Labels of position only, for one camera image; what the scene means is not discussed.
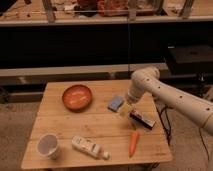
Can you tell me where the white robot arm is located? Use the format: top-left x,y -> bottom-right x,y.
126,66 -> 213,136

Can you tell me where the white plastic cup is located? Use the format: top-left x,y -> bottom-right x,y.
36,134 -> 60,160

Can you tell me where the orange ceramic bowl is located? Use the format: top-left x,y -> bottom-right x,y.
62,84 -> 93,111

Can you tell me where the white lotion bottle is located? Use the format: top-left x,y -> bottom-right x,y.
71,136 -> 110,160

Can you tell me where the long background workbench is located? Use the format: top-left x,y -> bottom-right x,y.
0,0 -> 213,27

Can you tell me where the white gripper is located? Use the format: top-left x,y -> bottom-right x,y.
119,87 -> 144,116

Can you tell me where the blue sponge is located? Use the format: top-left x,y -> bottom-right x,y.
108,96 -> 124,112

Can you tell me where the black equipment case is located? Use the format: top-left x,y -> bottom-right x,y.
165,45 -> 213,74

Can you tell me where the wooden table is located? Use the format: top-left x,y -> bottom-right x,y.
21,80 -> 172,169

